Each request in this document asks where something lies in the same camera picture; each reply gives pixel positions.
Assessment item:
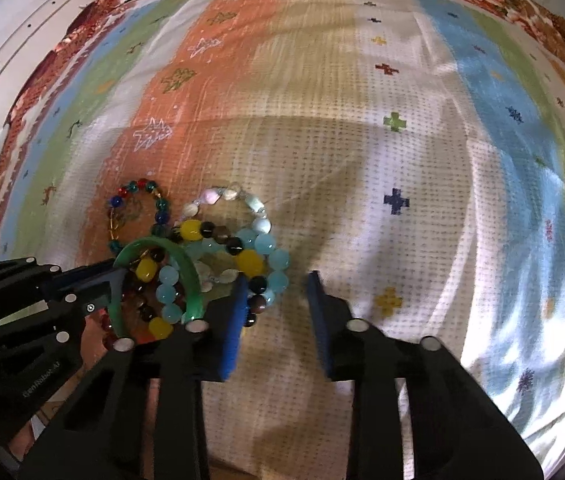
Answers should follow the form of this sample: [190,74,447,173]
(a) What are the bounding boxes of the pale shell bead bracelet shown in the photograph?
[175,182,276,293]

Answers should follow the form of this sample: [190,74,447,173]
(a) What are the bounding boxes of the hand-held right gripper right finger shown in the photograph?
[306,270,545,480]

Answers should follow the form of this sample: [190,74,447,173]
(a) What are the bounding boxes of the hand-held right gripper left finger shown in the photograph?
[16,275,250,480]

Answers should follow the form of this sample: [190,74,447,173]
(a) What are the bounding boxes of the green jade bangle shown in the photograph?
[111,238,207,340]

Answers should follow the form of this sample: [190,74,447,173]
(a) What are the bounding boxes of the white headboard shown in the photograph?
[0,0,109,147]

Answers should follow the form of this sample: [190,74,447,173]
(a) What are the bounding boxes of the turquoise yellow bead bracelet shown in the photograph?
[132,217,280,342]

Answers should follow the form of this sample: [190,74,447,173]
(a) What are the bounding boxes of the multicolour glass bead bracelet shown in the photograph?
[106,178,172,256]

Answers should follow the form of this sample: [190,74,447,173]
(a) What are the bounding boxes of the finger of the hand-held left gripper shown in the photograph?
[0,279,126,352]
[0,257,127,307]

